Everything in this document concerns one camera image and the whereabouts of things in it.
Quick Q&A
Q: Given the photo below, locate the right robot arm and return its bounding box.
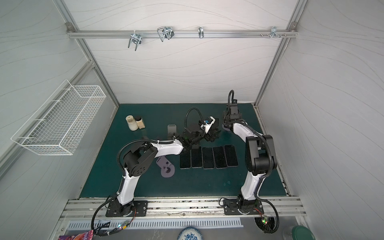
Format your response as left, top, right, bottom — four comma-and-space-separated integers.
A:
223, 102, 277, 215

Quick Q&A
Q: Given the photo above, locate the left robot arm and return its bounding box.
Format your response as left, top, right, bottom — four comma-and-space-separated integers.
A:
117, 117, 221, 206

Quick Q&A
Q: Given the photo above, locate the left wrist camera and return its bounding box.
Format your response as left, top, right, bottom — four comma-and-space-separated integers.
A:
201, 117, 212, 134

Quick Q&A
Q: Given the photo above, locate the blue white plate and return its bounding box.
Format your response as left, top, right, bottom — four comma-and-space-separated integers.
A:
177, 227, 204, 240

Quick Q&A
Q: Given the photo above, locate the green round lid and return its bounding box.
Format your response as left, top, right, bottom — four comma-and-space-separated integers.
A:
291, 226, 316, 240

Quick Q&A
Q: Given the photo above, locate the purple round stand front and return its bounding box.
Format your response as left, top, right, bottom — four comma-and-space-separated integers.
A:
156, 156, 175, 178

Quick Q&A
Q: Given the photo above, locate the black rectangular phone stand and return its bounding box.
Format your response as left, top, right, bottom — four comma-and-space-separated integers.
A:
211, 117, 219, 129

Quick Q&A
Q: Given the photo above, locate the white wire basket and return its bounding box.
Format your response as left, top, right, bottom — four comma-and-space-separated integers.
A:
11, 80, 106, 156

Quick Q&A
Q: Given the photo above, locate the metal top crossbar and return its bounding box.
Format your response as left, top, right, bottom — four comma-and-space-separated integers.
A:
67, 24, 299, 40

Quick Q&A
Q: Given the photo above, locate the phone with light green frame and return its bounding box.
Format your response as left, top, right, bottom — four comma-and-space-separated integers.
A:
179, 150, 191, 169

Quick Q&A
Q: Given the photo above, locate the cream plastic bottle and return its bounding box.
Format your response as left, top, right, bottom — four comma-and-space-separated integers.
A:
126, 115, 139, 131

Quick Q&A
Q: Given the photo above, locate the phone with cracked screen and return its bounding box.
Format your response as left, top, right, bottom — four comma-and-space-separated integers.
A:
213, 147, 227, 169

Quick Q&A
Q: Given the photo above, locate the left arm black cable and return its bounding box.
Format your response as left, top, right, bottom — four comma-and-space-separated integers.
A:
116, 107, 205, 175

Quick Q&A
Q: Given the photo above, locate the pink patterned bag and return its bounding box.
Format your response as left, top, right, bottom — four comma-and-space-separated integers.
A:
58, 230, 94, 240

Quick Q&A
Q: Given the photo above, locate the phone with dark frame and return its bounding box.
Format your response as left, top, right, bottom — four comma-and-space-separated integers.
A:
191, 147, 203, 168

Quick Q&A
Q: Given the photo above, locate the phone with purple frame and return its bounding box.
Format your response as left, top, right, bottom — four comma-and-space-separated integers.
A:
224, 145, 239, 167

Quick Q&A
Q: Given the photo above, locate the grey round stand back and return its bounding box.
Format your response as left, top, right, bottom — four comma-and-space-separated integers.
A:
167, 125, 177, 140

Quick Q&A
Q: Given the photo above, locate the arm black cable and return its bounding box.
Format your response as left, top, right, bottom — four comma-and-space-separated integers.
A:
225, 89, 277, 181
116, 107, 205, 175

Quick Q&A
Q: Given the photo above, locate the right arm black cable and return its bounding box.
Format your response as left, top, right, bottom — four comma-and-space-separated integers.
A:
225, 89, 277, 181

